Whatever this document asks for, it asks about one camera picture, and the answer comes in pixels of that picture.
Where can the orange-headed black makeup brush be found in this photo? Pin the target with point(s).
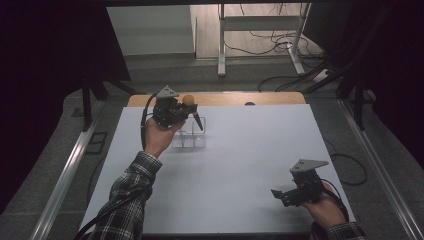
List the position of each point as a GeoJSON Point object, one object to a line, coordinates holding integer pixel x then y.
{"type": "Point", "coordinates": [196, 116]}

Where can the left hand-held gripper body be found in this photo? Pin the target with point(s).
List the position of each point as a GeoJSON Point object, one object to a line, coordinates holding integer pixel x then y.
{"type": "Point", "coordinates": [166, 110]}

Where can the clear acrylic organizer box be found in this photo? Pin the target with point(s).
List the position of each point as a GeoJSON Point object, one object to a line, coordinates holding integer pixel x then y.
{"type": "Point", "coordinates": [190, 136]}

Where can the white metal desk frame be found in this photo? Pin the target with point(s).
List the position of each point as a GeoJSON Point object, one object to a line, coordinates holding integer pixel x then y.
{"type": "Point", "coordinates": [258, 25]}

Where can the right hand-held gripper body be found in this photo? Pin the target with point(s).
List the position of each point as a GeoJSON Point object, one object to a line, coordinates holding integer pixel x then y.
{"type": "Point", "coordinates": [308, 185]}

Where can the person's left hand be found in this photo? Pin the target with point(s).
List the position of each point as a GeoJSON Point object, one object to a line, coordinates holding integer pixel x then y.
{"type": "Point", "coordinates": [160, 136]}

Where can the black curtain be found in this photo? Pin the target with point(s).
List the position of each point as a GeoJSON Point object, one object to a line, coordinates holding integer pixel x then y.
{"type": "Point", "coordinates": [50, 66]}
{"type": "Point", "coordinates": [390, 66]}

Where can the black floor plate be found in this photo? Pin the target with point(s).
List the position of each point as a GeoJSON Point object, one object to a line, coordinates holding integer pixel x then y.
{"type": "Point", "coordinates": [96, 142]}

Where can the person's right hand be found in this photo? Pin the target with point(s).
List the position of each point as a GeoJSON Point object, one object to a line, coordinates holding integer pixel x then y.
{"type": "Point", "coordinates": [325, 210]}

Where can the white power strip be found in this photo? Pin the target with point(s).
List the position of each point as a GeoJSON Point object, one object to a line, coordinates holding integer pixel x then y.
{"type": "Point", "coordinates": [321, 76]}

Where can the white partition panel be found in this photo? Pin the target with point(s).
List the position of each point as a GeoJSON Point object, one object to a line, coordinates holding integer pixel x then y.
{"type": "Point", "coordinates": [150, 30]}

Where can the aluminium rail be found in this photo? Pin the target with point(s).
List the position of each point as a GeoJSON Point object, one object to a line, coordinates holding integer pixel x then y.
{"type": "Point", "coordinates": [63, 186]}
{"type": "Point", "coordinates": [383, 173]}

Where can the black metal stand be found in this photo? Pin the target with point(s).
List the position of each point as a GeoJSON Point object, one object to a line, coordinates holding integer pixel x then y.
{"type": "Point", "coordinates": [87, 103]}
{"type": "Point", "coordinates": [358, 100]}

